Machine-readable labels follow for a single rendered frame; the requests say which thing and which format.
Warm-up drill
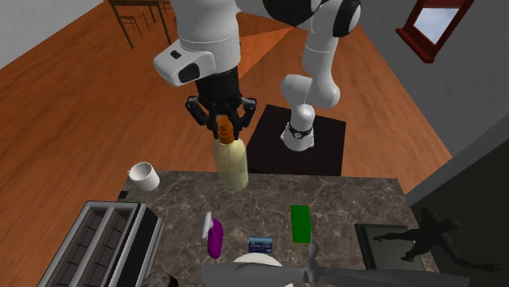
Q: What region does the grey toy aeroplane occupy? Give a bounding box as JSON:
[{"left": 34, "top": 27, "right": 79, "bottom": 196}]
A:
[{"left": 200, "top": 242, "right": 509, "bottom": 287}]

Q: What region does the floral patterned round thing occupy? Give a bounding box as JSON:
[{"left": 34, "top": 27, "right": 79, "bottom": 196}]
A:
[{"left": 140, "top": 270, "right": 180, "bottom": 287}]

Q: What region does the green flat rectangular block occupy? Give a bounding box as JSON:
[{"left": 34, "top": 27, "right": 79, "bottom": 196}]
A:
[{"left": 290, "top": 204, "right": 312, "bottom": 245}]

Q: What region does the cream bottle with orange cap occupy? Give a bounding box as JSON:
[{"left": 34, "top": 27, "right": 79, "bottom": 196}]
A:
[{"left": 211, "top": 114, "right": 250, "bottom": 192}]

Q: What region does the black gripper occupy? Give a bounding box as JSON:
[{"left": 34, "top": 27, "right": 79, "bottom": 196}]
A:
[{"left": 184, "top": 66, "right": 258, "bottom": 140}]

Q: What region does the purple bottle with white cap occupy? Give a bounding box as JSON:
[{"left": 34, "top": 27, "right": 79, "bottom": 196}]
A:
[{"left": 201, "top": 211, "right": 225, "bottom": 261}]

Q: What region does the small blue card box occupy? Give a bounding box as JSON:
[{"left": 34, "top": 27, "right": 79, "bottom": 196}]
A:
[{"left": 247, "top": 236, "right": 274, "bottom": 254}]

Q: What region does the red framed window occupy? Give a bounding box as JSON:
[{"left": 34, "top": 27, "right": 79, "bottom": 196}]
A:
[{"left": 395, "top": 0, "right": 476, "bottom": 64}]

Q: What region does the dark human figure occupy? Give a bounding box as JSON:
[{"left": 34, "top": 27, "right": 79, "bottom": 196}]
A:
[{"left": 372, "top": 206, "right": 506, "bottom": 276}]

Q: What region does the white mug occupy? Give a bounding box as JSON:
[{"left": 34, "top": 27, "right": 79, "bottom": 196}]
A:
[{"left": 126, "top": 161, "right": 162, "bottom": 193}]

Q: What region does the white plate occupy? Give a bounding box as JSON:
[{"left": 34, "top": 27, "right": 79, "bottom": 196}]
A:
[{"left": 232, "top": 253, "right": 285, "bottom": 268}]

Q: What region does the dark grey tray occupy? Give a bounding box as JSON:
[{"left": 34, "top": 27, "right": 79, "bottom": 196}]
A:
[{"left": 353, "top": 223, "right": 429, "bottom": 272}]

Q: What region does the brown wooden table with chairs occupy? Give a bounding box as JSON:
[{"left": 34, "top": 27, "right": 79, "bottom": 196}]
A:
[{"left": 107, "top": 0, "right": 179, "bottom": 50}]

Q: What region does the dark robot stand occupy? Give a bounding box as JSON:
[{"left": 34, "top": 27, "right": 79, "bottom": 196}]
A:
[{"left": 246, "top": 104, "right": 347, "bottom": 178}]

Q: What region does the silver two-slot toaster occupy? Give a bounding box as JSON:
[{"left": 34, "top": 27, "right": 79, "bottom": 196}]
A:
[{"left": 37, "top": 200, "right": 166, "bottom": 287}]

